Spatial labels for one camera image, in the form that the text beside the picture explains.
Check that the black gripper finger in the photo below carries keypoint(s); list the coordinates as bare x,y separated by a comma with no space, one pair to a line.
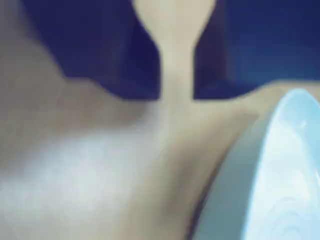
105,45
250,45

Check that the teal round plate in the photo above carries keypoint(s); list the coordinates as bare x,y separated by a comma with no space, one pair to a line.
287,175

